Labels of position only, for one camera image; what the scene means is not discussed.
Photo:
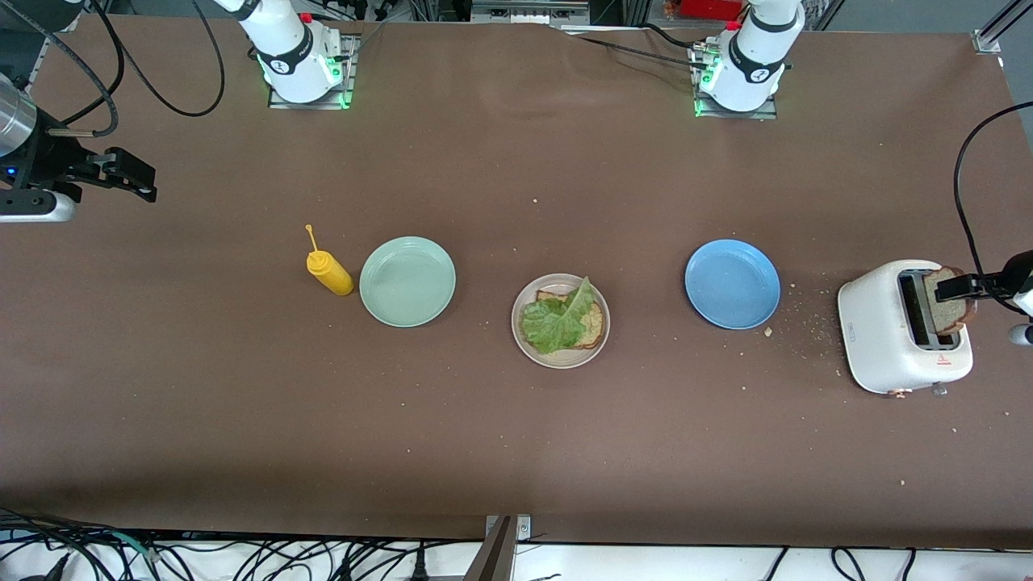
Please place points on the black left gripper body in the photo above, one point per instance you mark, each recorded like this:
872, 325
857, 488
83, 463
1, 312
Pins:
1018, 278

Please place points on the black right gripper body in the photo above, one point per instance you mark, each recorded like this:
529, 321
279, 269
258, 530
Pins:
50, 160

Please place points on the brown bread slice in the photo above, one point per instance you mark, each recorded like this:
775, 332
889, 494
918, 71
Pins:
597, 327
952, 315

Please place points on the yellow squeeze bottle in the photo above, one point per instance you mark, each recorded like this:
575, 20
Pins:
331, 274

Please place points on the green lettuce leaf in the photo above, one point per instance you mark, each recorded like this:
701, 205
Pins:
557, 323

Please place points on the blue plate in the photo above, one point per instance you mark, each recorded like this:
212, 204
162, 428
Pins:
730, 282

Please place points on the pale green plate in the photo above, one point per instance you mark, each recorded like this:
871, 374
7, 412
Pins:
407, 282

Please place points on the beige plate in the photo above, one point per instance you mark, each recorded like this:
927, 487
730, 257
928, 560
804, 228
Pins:
565, 363

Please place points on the white toaster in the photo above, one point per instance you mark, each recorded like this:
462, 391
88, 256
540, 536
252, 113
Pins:
876, 323

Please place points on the red box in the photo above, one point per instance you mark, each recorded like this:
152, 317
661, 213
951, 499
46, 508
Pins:
710, 8

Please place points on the grey metal equipment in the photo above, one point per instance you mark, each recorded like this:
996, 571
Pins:
524, 14

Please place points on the grey metal bar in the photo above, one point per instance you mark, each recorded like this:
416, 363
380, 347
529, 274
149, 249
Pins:
492, 561

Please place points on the aluminium table frame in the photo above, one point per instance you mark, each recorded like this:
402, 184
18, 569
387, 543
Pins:
36, 71

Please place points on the aluminium frame profile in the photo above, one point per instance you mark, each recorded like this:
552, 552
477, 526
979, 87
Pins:
989, 39

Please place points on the small metal bracket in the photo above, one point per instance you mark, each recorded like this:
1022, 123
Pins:
524, 528

